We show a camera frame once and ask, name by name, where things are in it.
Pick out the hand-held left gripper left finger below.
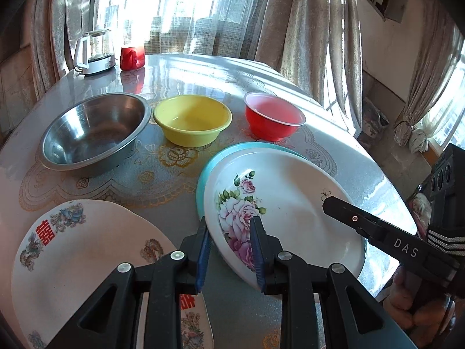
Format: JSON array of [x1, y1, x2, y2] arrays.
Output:
[[47, 218, 213, 349]]

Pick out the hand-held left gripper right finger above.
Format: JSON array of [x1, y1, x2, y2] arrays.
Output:
[[250, 217, 404, 349]]

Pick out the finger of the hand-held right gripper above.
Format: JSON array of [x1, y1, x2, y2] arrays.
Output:
[[323, 196, 387, 244]]

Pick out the white plate pink flower print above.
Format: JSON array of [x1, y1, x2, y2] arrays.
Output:
[[203, 148, 366, 291]]

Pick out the teal plate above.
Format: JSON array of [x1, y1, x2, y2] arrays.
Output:
[[196, 142, 309, 222]]

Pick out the red plastic bowl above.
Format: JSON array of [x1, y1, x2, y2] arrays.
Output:
[[244, 92, 306, 142]]

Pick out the yellow plastic bowl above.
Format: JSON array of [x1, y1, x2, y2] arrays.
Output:
[[153, 95, 233, 147]]

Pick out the stainless steel bowl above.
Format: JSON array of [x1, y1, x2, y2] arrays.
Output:
[[39, 92, 152, 179]]

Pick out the person's right hand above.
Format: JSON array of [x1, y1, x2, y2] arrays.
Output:
[[391, 265, 456, 348]]

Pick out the white plastic bag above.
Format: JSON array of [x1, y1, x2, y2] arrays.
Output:
[[410, 127, 430, 153]]

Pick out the barred window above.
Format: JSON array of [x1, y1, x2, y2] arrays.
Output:
[[98, 0, 262, 55], [421, 54, 465, 149]]

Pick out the floral lace tablecloth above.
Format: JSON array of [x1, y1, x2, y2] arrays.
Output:
[[0, 54, 418, 349]]

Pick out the beige patterned curtain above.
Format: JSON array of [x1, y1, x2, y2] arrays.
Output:
[[394, 3, 465, 146], [29, 0, 106, 84], [254, 0, 364, 135]]

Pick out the red mug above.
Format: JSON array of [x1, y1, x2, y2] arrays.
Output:
[[120, 44, 146, 71]]

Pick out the white glass electric kettle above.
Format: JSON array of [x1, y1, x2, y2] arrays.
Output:
[[73, 27, 117, 76]]

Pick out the sheer white curtain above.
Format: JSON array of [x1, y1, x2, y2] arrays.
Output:
[[94, 0, 269, 57]]

